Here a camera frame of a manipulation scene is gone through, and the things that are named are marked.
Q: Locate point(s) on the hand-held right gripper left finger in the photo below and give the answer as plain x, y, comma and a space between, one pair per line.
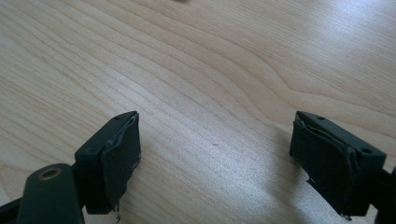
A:
109, 161

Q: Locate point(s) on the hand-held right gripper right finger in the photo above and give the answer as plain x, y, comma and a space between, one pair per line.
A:
333, 158

